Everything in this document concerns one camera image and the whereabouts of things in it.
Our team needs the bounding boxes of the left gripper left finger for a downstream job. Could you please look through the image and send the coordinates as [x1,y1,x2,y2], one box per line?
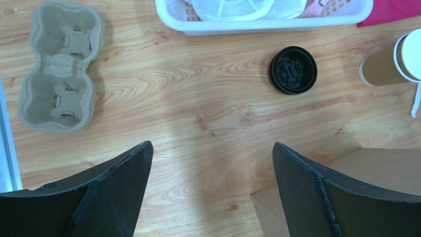
[0,141,154,237]

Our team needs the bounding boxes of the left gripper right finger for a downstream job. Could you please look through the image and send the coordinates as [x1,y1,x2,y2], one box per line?
[272,142,421,237]

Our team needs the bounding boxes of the paper coffee cup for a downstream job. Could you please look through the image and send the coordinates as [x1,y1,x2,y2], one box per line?
[359,29,421,86]

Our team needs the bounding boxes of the white wrapped straw left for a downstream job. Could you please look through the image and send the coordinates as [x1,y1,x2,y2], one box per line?
[411,83,421,118]

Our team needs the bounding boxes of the black lid on table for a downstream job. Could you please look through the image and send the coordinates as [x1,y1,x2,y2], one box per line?
[268,46,318,95]

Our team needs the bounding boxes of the white plastic basket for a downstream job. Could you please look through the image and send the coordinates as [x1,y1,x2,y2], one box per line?
[155,0,374,36]

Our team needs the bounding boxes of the pink bag in basket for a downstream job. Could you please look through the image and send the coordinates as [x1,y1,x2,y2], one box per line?
[298,0,350,18]

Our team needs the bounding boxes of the red folded cloth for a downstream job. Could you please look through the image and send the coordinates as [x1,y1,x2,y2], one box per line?
[357,0,421,28]

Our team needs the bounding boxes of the white cloth in basket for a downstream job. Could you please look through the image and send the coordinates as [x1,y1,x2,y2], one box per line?
[187,0,307,21]

